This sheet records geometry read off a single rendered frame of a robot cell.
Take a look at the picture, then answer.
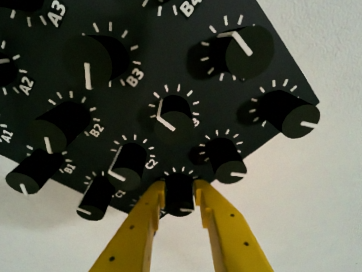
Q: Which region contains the black knob box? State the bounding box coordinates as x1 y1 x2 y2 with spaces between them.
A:
0 0 321 221

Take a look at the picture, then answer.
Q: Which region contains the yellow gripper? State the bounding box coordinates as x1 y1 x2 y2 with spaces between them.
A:
88 179 274 272

